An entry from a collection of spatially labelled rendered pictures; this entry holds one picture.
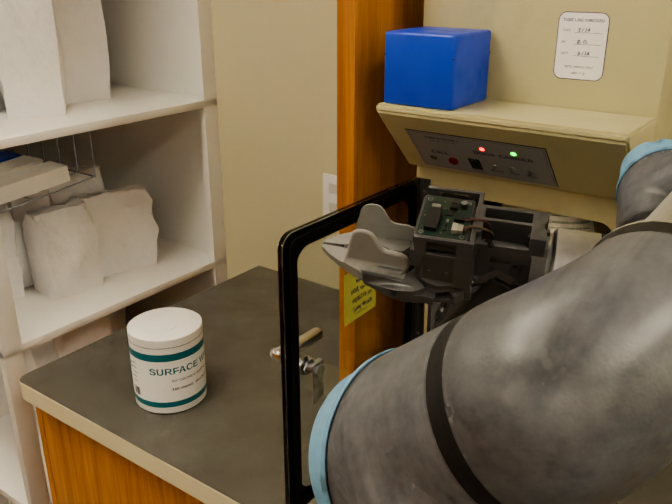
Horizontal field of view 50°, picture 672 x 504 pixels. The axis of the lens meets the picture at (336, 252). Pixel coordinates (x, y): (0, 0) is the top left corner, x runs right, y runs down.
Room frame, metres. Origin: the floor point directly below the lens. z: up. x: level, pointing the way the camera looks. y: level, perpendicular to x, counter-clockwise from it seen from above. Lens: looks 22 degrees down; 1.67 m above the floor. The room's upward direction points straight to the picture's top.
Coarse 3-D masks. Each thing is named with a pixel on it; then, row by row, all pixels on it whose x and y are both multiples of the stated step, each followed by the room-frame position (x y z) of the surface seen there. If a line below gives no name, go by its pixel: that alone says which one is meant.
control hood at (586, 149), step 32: (416, 128) 0.93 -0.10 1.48; (448, 128) 0.89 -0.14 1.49; (480, 128) 0.86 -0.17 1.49; (512, 128) 0.83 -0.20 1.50; (544, 128) 0.81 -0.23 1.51; (576, 128) 0.79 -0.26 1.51; (608, 128) 0.78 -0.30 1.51; (640, 128) 0.80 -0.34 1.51; (416, 160) 0.99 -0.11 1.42; (576, 160) 0.82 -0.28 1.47; (608, 160) 0.79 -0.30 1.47; (576, 192) 0.87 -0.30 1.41; (608, 192) 0.83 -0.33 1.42
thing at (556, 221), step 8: (520, 208) 0.97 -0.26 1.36; (528, 208) 0.96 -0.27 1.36; (552, 216) 0.94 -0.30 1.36; (560, 216) 0.94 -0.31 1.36; (568, 216) 0.94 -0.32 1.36; (552, 224) 0.94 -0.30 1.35; (560, 224) 0.93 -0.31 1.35; (568, 224) 0.93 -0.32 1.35; (576, 224) 0.93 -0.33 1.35; (584, 224) 0.93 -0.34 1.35; (592, 224) 0.94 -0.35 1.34; (600, 224) 0.94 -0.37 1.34; (552, 232) 0.93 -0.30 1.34; (600, 232) 0.94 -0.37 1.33; (608, 232) 0.95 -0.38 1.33
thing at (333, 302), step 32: (384, 192) 0.94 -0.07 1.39; (352, 224) 0.88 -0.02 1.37; (320, 256) 0.82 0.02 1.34; (320, 288) 0.82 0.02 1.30; (352, 288) 0.88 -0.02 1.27; (320, 320) 0.82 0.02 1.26; (352, 320) 0.88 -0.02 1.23; (384, 320) 0.95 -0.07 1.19; (320, 352) 0.82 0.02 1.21; (352, 352) 0.88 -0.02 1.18; (288, 480) 0.77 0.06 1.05
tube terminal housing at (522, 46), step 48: (432, 0) 1.03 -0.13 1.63; (480, 0) 0.98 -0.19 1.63; (528, 0) 0.95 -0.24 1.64; (576, 0) 0.91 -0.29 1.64; (624, 0) 0.88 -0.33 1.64; (528, 48) 0.94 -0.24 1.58; (624, 48) 0.87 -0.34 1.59; (528, 96) 0.94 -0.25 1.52; (576, 96) 0.90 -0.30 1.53; (624, 96) 0.87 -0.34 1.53; (528, 192) 0.93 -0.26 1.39
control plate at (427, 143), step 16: (416, 144) 0.96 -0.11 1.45; (432, 144) 0.94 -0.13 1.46; (448, 144) 0.92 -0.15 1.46; (464, 144) 0.90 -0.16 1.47; (480, 144) 0.88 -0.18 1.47; (496, 144) 0.87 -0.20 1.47; (512, 144) 0.85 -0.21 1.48; (432, 160) 0.97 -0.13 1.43; (464, 160) 0.93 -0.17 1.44; (480, 160) 0.91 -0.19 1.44; (496, 160) 0.89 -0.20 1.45; (512, 160) 0.88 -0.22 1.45; (528, 160) 0.86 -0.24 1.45; (544, 160) 0.84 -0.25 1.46; (496, 176) 0.92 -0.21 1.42; (512, 176) 0.91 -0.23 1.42; (528, 176) 0.89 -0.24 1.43; (544, 176) 0.87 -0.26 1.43
